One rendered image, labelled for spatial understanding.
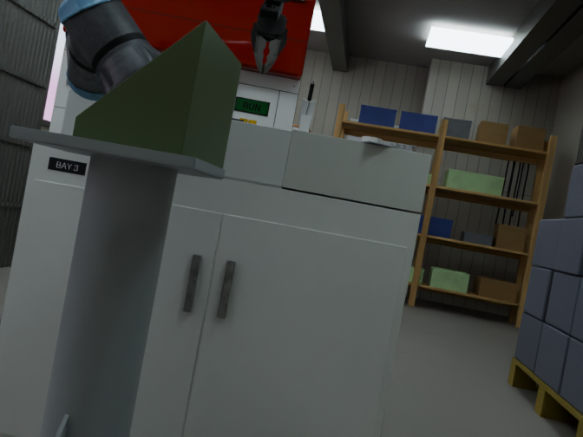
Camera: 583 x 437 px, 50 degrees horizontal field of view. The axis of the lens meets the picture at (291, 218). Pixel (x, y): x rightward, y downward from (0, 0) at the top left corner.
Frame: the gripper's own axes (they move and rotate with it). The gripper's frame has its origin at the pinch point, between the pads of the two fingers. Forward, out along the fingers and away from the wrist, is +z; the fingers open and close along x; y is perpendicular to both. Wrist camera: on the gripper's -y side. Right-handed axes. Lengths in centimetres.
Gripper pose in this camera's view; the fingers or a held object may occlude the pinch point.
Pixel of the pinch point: (263, 68)
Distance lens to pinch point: 160.1
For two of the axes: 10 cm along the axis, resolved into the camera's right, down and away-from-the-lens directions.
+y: -0.3, -0.1, 10.0
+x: -9.8, -1.8, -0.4
